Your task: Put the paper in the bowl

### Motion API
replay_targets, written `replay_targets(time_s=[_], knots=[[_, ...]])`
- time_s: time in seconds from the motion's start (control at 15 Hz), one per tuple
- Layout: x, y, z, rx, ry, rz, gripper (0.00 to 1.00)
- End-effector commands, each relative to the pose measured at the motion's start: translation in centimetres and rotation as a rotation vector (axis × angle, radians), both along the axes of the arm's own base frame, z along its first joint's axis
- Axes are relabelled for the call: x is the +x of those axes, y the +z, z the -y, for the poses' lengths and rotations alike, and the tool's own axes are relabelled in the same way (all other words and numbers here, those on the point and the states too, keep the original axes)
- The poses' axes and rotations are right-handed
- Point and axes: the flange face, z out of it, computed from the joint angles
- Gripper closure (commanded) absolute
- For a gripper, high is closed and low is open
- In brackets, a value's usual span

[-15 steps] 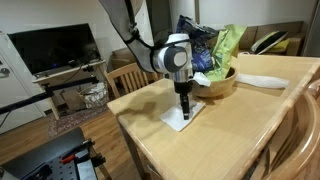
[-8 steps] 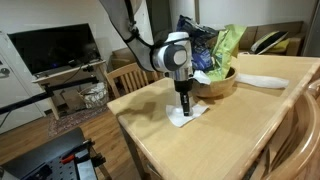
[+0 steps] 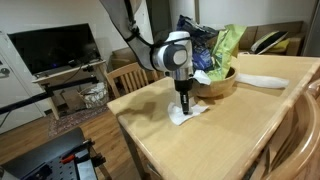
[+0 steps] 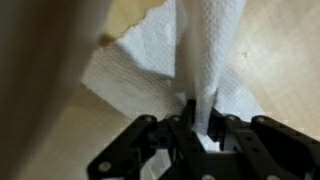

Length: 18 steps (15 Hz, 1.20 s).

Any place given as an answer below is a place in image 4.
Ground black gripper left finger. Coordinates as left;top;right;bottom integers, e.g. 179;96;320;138
87;99;208;180

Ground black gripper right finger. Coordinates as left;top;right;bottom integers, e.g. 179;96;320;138
208;108;320;180

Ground white paper towel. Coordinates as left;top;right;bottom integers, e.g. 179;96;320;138
81;0;268;154

